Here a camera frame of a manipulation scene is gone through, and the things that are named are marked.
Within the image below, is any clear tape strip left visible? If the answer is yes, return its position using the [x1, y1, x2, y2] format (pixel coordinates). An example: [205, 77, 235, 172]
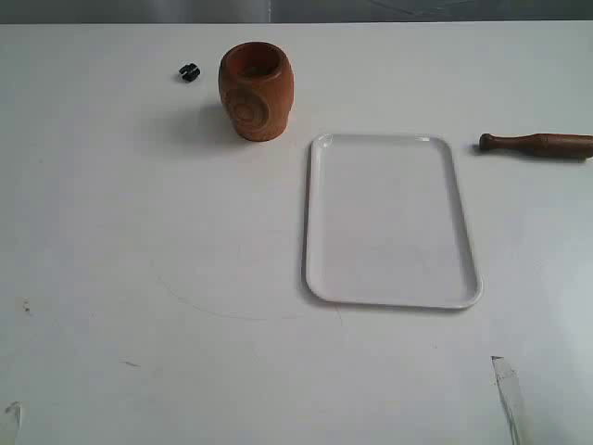
[0, 401, 22, 445]

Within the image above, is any small black plastic clip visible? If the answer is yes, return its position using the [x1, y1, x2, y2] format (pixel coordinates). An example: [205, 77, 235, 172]
[178, 63, 201, 83]

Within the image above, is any white rectangular plastic tray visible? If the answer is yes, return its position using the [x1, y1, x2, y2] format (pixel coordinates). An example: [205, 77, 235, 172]
[303, 133, 484, 311]

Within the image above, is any clear tape strip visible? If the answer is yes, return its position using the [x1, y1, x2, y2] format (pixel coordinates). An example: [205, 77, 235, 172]
[0, 401, 22, 445]
[491, 356, 534, 445]

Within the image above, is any brown wooden pestle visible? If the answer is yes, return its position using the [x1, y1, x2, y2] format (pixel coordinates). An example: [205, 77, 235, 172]
[478, 133, 592, 160]

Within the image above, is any clear tape strip right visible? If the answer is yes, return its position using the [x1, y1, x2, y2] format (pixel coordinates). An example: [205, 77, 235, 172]
[491, 356, 534, 445]

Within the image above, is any brown wooden mortar cup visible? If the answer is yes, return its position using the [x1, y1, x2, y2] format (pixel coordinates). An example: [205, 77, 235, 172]
[218, 42, 295, 142]

